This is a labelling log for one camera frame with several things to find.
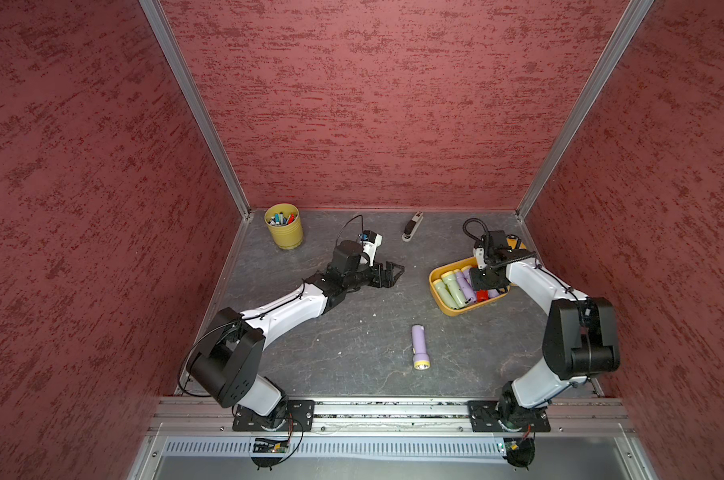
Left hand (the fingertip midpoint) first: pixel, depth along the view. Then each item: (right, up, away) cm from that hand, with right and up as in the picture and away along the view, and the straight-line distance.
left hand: (392, 272), depth 83 cm
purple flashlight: (+25, -7, +12) cm, 28 cm away
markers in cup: (-39, +16, +21) cm, 47 cm away
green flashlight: (+17, -7, +12) cm, 22 cm away
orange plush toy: (+31, +8, -8) cm, 33 cm away
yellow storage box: (+22, -12, +7) cm, 26 cm away
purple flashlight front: (+8, -24, -2) cm, 25 cm away
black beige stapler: (+10, +14, +29) cm, 33 cm away
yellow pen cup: (-36, +10, +20) cm, 43 cm away
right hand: (+29, -5, +10) cm, 31 cm away
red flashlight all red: (+29, -8, +8) cm, 31 cm away
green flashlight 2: (+21, -7, +12) cm, 25 cm away
